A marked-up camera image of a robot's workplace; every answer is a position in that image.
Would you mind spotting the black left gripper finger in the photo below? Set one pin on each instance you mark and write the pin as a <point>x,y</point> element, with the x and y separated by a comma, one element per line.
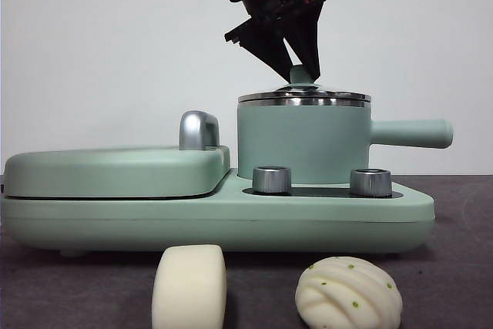
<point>263,45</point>
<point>308,40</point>

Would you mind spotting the green griddle cover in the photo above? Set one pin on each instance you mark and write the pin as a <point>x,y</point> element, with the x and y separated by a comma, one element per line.
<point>108,173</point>

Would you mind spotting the green breakfast machine base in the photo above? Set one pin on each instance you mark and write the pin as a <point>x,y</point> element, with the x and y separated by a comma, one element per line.
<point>192,225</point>

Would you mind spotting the silver control knob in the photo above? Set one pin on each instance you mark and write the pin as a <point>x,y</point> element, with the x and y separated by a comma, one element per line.
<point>271,180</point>
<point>371,183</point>

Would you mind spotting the glass lid with green knob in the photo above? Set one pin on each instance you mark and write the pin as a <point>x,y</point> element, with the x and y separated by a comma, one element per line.
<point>269,96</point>

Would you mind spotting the pleated bun with green dots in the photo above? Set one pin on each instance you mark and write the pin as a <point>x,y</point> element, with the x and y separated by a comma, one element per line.
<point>346,298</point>

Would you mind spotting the smooth white steamed bun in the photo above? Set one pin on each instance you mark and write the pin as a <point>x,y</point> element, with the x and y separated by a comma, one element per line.
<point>188,290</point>

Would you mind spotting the black control panel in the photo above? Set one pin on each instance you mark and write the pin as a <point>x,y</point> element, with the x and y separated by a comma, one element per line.
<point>319,191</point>

